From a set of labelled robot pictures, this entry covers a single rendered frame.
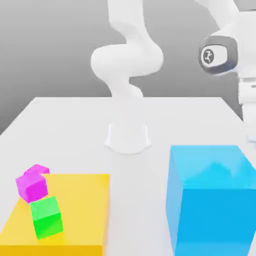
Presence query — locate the large yellow box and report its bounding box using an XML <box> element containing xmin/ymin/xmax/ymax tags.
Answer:
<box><xmin>0</xmin><ymin>173</ymin><xmax>111</xmax><ymax>256</ymax></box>

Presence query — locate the large blue box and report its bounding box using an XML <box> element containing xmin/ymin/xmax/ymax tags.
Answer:
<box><xmin>165</xmin><ymin>145</ymin><xmax>256</xmax><ymax>256</ymax></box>

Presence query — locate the small magenta cube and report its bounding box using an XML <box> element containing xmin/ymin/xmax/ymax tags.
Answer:
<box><xmin>23</xmin><ymin>163</ymin><xmax>51</xmax><ymax>176</ymax></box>
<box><xmin>15</xmin><ymin>172</ymin><xmax>49</xmax><ymax>204</ymax></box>

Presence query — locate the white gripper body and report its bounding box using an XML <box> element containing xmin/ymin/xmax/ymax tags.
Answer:
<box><xmin>238</xmin><ymin>80</ymin><xmax>256</xmax><ymax>137</ymax></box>

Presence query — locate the small green cube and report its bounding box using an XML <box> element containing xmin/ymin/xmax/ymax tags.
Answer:
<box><xmin>29</xmin><ymin>196</ymin><xmax>64</xmax><ymax>240</ymax></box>

